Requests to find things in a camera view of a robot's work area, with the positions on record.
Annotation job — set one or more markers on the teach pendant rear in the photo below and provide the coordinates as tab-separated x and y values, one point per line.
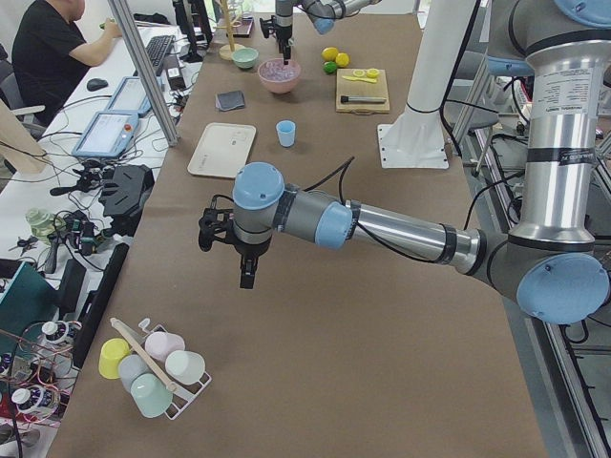
130	96

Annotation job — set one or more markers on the aluminium frame post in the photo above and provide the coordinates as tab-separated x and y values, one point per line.
136	49

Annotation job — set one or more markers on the teach pendant front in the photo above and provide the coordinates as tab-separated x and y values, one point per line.
107	135

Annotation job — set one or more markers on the person in black shirt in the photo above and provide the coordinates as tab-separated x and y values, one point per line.
50	55

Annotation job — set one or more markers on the black keyboard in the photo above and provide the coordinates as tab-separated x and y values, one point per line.
157	49

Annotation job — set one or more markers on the teach pendant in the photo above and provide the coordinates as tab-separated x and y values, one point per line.
130	96
107	135

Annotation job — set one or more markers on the yellow plastic knife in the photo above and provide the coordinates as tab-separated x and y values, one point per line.
360	79

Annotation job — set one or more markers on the wooden mug tree stand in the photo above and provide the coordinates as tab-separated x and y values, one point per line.
226	51

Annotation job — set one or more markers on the pink bowl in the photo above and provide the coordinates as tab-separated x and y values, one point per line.
280	76

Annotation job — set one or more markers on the green bowl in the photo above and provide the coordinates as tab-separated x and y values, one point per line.
245	58

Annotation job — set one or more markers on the pink cup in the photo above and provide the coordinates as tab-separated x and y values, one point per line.
159	344

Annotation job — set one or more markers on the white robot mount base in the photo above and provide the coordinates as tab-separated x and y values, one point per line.
415	140

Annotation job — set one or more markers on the yellow lemon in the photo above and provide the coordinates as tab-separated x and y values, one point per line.
342	59
329	54

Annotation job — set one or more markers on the grey folded cloth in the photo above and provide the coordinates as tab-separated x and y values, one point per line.
230	101

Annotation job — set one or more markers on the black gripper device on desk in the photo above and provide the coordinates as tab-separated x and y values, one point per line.
124	193

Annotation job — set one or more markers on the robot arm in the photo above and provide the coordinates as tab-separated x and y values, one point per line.
322	15
401	191

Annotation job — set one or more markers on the white cup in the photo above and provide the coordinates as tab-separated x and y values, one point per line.
186	367

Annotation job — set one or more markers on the steel muddler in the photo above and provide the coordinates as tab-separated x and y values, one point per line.
346	99

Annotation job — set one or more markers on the wooden rack handle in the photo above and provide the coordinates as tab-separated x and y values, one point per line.
129	335

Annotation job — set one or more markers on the yellow cup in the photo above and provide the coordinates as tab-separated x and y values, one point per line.
111	354

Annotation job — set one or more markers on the white wire cup rack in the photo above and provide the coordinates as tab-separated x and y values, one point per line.
185	395

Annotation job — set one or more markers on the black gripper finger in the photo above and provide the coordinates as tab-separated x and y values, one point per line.
287	50
249	265

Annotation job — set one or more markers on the black computer mouse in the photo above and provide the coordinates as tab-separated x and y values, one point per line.
96	84

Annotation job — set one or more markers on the wooden cutting board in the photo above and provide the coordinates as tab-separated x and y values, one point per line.
344	87

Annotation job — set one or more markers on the grey cup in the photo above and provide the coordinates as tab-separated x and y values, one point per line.
130	368

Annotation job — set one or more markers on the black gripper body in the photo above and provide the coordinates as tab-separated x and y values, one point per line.
284	32
246	249

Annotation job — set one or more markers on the cream tray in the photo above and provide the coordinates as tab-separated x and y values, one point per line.
222	151

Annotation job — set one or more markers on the light blue cup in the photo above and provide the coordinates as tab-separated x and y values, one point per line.
286	132

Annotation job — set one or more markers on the green lime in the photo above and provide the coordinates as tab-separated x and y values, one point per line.
330	67

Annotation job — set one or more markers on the mint green cup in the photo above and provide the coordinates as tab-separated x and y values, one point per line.
150	395

